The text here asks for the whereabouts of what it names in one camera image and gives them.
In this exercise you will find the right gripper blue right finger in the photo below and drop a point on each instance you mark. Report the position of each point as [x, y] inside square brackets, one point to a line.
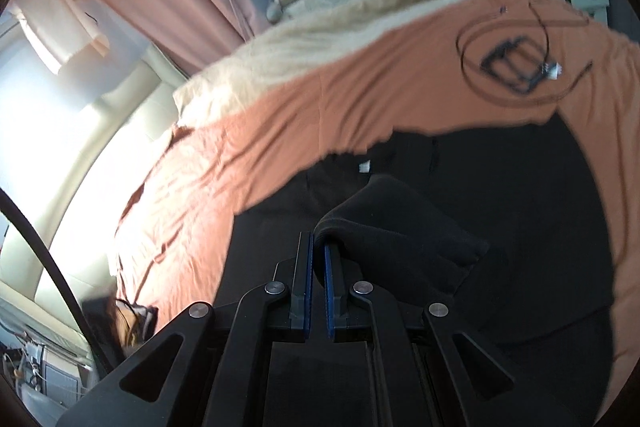
[339, 276]

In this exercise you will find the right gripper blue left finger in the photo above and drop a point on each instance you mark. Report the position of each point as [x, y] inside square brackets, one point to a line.
[301, 287]

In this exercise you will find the black t-shirt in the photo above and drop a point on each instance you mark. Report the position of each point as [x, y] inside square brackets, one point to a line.
[504, 226]

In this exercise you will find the folded olive brown garment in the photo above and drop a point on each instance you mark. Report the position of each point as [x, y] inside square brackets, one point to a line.
[134, 325]

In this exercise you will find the cream padded headboard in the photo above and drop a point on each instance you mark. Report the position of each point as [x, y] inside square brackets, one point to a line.
[75, 145]

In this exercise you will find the brown bed blanket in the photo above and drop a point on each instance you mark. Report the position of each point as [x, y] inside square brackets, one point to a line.
[173, 237]

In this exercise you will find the black rectangular frame device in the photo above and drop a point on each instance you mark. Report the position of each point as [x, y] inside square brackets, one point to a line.
[519, 64]

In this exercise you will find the white garment hanging on wall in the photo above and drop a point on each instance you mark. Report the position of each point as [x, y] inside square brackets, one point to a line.
[58, 31]

